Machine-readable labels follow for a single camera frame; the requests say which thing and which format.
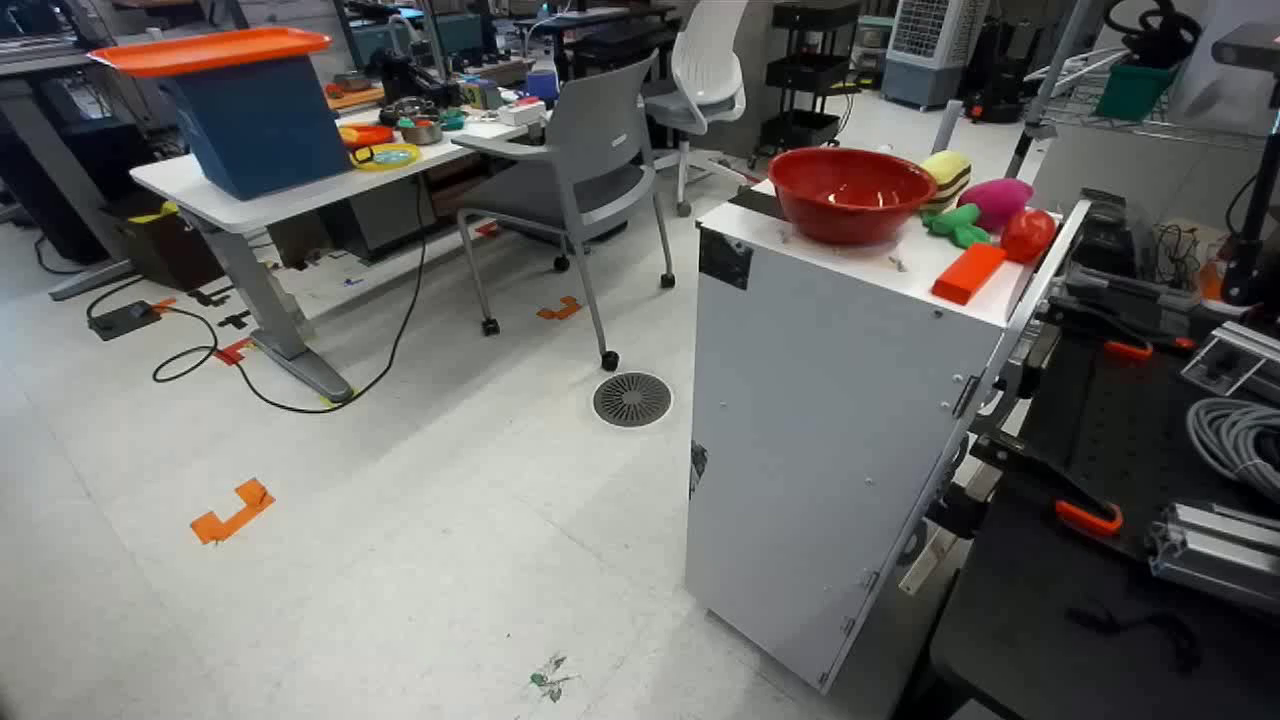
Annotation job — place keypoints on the purple toy with green leaves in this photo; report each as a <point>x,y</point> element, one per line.
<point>997,202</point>

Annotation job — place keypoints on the red plastic bowl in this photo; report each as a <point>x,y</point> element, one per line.
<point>845,202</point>

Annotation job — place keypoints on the yellow green sponge toy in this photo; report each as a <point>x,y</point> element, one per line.
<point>950,168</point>

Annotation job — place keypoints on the round grey floor cover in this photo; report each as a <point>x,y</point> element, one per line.
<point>629,398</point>

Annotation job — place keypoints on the small orange floor tape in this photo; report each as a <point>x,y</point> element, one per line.
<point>563,309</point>

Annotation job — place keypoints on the white cabinet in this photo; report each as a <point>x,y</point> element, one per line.
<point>824,440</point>

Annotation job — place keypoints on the grey office chair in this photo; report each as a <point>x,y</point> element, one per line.
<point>601,135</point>

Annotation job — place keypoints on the white office chair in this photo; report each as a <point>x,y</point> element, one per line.
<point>704,65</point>

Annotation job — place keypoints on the black shelf cart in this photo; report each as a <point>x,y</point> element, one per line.
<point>815,75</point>

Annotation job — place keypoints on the orange rectangular block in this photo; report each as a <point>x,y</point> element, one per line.
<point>969,273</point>

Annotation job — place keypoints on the white desk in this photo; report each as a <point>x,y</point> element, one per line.
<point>266,202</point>

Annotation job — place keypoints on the white air cooler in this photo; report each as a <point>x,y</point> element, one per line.
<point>927,44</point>

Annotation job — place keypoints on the orange L-shaped floor tape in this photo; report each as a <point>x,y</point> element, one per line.
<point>231,512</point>

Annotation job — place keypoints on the blue storage bin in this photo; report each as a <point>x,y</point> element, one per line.
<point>261,127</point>

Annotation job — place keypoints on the black power adapter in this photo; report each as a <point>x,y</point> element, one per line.
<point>125,317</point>

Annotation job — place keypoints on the orange tray lid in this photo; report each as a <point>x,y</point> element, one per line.
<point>204,48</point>

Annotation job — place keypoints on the green box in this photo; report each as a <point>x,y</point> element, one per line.
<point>1133,88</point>

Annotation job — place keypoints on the aluminium extrusion bar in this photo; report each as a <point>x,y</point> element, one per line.
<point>1220,549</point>

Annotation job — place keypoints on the black camera stand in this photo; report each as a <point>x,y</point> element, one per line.
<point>1256,202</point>

